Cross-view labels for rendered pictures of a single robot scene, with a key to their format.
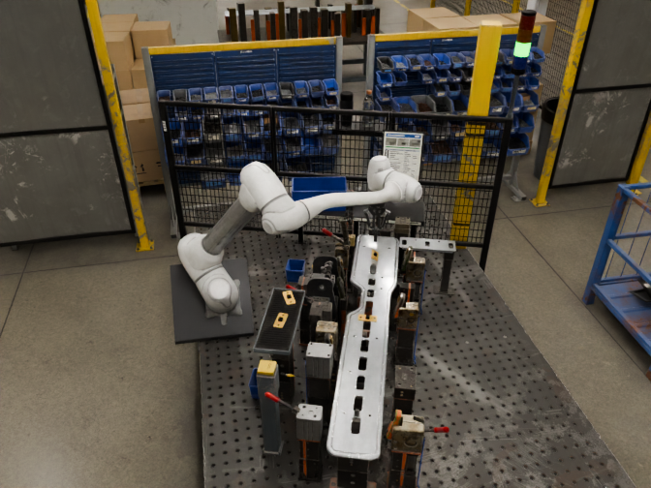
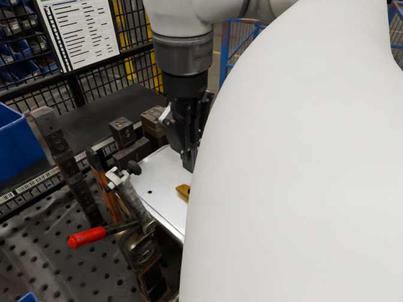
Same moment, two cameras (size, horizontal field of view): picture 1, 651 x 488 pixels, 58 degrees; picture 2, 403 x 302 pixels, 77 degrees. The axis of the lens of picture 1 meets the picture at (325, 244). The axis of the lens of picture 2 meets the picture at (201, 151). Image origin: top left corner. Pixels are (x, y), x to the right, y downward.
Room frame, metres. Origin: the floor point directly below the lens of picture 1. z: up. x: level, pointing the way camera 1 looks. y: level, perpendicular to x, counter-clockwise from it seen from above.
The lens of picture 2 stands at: (2.17, 0.06, 1.51)
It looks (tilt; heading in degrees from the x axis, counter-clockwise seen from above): 43 degrees down; 304
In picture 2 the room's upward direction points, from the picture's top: straight up
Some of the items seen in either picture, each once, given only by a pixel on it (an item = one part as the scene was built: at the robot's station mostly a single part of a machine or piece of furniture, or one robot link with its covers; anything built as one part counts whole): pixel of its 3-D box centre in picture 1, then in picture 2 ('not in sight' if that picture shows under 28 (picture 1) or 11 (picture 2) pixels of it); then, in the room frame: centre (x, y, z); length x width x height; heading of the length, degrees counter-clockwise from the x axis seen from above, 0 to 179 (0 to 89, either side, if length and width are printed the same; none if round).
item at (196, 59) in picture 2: not in sight; (183, 48); (2.41, -0.25, 1.37); 0.09 x 0.09 x 0.06
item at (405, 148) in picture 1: (401, 156); (78, 15); (2.95, -0.42, 1.30); 0.23 x 0.02 x 0.31; 82
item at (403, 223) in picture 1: (400, 248); (162, 154); (2.67, -0.41, 0.88); 0.08 x 0.08 x 0.36; 82
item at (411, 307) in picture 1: (405, 334); not in sight; (1.99, -0.37, 0.87); 0.12 x 0.09 x 0.35; 82
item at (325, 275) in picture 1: (324, 309); not in sight; (2.08, 0.00, 0.94); 0.18 x 0.13 x 0.49; 172
